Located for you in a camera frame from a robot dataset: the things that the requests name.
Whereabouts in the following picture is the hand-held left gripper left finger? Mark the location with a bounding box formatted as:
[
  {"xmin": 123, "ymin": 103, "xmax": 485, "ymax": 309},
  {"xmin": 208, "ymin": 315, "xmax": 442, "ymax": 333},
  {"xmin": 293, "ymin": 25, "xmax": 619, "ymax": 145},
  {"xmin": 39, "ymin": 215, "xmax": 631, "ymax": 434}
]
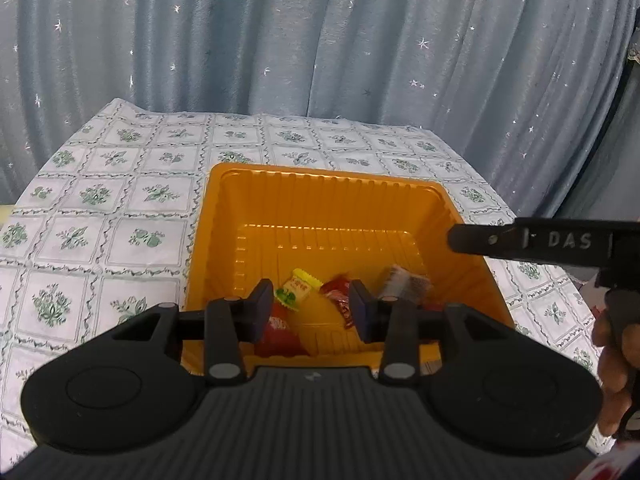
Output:
[{"xmin": 112, "ymin": 279, "xmax": 276, "ymax": 387}]

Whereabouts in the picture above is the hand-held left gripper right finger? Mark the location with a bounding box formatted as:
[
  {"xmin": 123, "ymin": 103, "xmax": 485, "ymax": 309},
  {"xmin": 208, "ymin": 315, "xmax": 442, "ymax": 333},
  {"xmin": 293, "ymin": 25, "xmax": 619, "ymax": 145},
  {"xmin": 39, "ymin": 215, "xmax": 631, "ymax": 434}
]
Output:
[{"xmin": 348, "ymin": 280, "xmax": 512, "ymax": 386}]

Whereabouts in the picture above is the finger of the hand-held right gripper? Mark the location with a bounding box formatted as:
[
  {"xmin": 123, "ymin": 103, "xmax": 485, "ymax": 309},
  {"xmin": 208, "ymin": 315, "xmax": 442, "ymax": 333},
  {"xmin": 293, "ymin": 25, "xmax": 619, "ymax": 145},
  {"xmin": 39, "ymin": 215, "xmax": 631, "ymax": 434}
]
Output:
[{"xmin": 446, "ymin": 217, "xmax": 527, "ymax": 262}]

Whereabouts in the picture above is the dark red snack packet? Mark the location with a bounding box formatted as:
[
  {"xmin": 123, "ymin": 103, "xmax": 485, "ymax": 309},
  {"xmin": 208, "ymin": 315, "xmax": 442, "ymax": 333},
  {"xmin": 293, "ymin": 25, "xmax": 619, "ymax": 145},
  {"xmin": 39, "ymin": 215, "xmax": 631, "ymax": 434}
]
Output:
[{"xmin": 320, "ymin": 272, "xmax": 357, "ymax": 331}]

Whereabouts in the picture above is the yellow snack packet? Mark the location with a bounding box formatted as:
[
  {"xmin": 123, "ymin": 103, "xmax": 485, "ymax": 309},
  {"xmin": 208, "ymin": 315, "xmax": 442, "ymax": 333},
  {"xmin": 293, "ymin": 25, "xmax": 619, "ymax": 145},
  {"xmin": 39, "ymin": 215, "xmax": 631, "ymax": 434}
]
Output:
[{"xmin": 274, "ymin": 268, "xmax": 323, "ymax": 313}]

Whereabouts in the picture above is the grey clear snack packet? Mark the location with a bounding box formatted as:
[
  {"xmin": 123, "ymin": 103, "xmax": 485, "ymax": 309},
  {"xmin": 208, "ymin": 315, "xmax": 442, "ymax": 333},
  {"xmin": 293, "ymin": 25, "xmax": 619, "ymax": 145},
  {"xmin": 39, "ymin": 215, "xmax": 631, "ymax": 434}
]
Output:
[{"xmin": 375, "ymin": 264, "xmax": 434, "ymax": 303}]

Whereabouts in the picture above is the orange plastic tray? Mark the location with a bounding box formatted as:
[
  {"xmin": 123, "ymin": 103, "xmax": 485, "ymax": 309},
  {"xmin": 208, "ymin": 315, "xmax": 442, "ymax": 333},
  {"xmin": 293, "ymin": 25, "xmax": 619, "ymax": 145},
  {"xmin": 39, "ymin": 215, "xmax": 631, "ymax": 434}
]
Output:
[{"xmin": 182, "ymin": 162, "xmax": 517, "ymax": 377}]

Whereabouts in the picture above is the person's right hand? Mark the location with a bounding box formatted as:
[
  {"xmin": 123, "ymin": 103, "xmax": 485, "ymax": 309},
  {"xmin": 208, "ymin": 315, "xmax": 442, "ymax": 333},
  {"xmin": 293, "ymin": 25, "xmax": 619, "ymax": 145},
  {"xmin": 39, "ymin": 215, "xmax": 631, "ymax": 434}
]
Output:
[{"xmin": 591, "ymin": 309, "xmax": 640, "ymax": 437}]

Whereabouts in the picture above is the floral tablecloth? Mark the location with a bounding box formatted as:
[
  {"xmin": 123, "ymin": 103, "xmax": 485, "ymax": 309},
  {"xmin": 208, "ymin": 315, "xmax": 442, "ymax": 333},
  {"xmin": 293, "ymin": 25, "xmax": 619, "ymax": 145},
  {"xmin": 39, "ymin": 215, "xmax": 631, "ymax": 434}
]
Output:
[{"xmin": 0, "ymin": 97, "xmax": 609, "ymax": 462}]

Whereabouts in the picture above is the person's red and white clothing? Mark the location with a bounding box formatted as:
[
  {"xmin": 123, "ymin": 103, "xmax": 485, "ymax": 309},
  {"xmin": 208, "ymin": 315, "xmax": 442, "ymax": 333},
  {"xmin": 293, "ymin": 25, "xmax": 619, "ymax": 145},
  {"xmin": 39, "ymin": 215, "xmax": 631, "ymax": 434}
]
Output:
[{"xmin": 575, "ymin": 452, "xmax": 640, "ymax": 480}]

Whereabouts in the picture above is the blue star curtain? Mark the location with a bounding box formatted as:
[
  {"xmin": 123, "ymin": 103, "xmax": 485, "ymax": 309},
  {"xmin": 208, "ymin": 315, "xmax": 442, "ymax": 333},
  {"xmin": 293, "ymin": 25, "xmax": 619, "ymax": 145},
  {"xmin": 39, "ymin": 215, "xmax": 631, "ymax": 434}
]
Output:
[{"xmin": 0, "ymin": 0, "xmax": 640, "ymax": 221}]

